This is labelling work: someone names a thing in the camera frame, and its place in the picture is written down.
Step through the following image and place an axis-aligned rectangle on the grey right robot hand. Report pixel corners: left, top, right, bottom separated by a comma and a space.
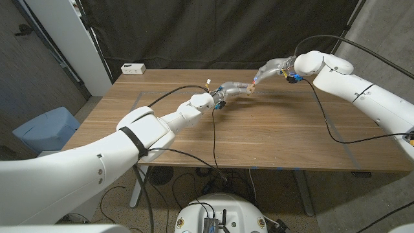
252, 56, 305, 87

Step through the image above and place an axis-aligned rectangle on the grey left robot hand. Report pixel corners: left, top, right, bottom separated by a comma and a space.
210, 81, 252, 110

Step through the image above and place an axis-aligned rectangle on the large wooden panel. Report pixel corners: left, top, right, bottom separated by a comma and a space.
132, 91, 363, 171

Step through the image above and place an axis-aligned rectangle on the black backdrop curtain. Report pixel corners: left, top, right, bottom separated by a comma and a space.
79, 0, 366, 82

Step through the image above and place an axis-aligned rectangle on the black backdrop stand pole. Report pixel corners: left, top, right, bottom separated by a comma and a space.
74, 0, 114, 83
321, 0, 368, 71

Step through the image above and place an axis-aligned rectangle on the white power strip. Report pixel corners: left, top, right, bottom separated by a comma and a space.
120, 63, 147, 75

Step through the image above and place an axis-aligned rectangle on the round black fan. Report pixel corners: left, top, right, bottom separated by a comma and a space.
148, 166, 174, 186

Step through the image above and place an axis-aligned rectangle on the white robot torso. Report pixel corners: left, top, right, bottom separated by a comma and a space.
174, 193, 268, 233

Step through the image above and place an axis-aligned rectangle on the grey table leg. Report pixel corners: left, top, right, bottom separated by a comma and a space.
293, 170, 315, 217

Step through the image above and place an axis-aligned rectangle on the grey electronics box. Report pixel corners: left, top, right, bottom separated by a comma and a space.
202, 217, 220, 233

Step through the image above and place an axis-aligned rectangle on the white table leg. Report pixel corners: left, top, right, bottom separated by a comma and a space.
129, 165, 149, 208

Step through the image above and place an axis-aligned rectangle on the blue plastic bin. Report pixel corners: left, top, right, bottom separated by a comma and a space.
12, 107, 81, 155

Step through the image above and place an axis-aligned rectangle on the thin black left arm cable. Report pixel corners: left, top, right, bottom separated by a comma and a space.
132, 108, 229, 233

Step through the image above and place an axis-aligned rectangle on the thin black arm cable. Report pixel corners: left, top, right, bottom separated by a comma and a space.
302, 78, 414, 145
132, 108, 229, 233

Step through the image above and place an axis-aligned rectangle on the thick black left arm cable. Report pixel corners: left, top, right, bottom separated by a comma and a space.
147, 85, 211, 108

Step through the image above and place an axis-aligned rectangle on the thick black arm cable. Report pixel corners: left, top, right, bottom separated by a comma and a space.
293, 34, 414, 80
147, 85, 211, 108

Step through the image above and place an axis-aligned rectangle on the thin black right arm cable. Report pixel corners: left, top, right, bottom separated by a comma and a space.
302, 78, 414, 145

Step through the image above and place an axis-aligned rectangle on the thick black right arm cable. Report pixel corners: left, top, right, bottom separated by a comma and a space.
293, 34, 414, 80

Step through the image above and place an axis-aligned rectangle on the black floor cable bundle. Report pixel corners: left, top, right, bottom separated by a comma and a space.
171, 166, 259, 208

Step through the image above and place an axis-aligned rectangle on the white floor cable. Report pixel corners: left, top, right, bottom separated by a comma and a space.
248, 168, 258, 203

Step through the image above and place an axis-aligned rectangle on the black door handle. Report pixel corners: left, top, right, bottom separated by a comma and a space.
14, 23, 34, 36

